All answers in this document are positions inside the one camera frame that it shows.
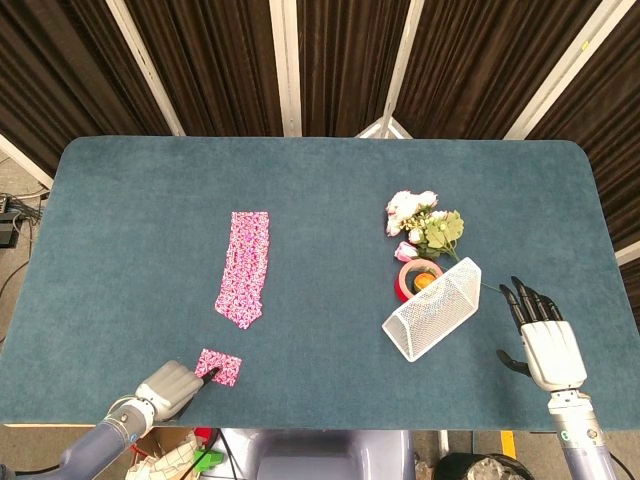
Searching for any cardboard box with paper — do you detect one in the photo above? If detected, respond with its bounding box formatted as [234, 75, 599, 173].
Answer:
[126, 427, 202, 480]

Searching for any black trash bin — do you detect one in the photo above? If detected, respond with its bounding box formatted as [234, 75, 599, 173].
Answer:
[432, 452, 537, 480]

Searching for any green plastic object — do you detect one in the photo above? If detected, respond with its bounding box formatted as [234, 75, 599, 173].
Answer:
[193, 448, 224, 472]

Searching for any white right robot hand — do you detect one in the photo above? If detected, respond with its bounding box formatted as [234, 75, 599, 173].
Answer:
[496, 275, 589, 392]

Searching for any black power strip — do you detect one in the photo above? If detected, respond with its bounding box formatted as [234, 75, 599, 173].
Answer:
[0, 196, 22, 247]

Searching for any pink patterned card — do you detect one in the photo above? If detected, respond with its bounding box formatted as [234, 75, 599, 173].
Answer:
[194, 348, 243, 388]

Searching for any dark brown curtain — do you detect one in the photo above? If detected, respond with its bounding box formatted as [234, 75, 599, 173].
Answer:
[0, 0, 640, 251]

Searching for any teal felt table cover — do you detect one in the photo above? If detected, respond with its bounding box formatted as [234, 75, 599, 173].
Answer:
[0, 135, 635, 432]

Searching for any white wire mesh basket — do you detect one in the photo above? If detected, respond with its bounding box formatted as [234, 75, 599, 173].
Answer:
[381, 256, 483, 363]

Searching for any lavender robot base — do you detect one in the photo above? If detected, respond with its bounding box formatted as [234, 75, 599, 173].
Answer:
[252, 428, 416, 480]

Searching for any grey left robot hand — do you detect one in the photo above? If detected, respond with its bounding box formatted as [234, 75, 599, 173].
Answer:
[134, 360, 220, 424]

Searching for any artificial pink flower bouquet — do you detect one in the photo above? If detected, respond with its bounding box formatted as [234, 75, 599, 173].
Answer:
[384, 189, 502, 291]

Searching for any white frame post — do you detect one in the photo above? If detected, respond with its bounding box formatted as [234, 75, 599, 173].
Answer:
[0, 132, 54, 190]
[503, 0, 622, 141]
[269, 0, 304, 138]
[105, 0, 187, 137]
[355, 0, 427, 140]

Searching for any red tape roll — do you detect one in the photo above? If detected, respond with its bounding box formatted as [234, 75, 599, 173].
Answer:
[392, 258, 445, 304]

